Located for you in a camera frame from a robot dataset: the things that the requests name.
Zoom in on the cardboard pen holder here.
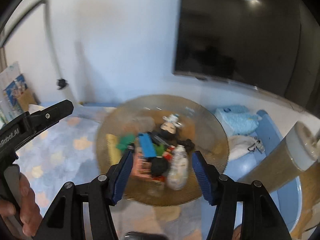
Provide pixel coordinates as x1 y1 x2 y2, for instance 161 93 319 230
17 91 38 112

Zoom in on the white cloth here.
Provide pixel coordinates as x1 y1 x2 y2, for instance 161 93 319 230
229 135 265 159

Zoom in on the black television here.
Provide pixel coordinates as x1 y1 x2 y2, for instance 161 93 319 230
172 0 320 110

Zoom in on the patterned tablecloth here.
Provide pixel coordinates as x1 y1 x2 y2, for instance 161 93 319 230
0 102 208 240

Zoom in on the blue plastic tray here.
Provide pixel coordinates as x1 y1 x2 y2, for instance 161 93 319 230
215 109 303 233

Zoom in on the person's left hand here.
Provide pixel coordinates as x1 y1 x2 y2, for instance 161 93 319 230
0 174 43 237

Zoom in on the black lumpy object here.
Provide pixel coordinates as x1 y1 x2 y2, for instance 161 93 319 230
179 139 195 152

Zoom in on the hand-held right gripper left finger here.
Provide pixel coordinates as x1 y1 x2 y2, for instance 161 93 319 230
34 149 134 240

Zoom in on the green spiky brush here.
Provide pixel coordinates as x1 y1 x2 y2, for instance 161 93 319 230
117 134 137 152

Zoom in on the blue box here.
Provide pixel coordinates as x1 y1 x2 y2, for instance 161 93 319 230
137 132 157 158

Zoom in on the toy figure with white hat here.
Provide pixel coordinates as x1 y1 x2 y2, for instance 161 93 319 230
160 114 184 140

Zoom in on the pink cardboard box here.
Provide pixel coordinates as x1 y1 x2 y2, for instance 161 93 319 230
131 151 167 183

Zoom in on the amber glass bowl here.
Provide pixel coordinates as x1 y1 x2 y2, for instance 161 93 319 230
96 94 229 207

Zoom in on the beige speckled oval device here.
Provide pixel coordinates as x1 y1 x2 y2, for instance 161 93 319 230
166 145 190 190

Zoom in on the tall cylinder with grey cap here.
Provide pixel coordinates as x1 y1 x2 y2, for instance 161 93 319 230
237 121 320 198

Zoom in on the yellow block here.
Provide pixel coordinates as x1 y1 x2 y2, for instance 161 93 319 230
106 134 120 165

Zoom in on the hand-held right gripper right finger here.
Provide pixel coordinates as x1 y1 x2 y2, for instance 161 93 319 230
191 151 292 240

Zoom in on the light blue towel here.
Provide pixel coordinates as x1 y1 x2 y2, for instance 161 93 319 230
216 105 259 134

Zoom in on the black red toy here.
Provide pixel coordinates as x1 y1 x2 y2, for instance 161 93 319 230
151 156 170 182

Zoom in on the black packet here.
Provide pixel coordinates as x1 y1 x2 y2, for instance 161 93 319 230
150 132 170 147

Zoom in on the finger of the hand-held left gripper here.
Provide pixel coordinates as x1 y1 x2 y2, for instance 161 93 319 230
26 99 74 133

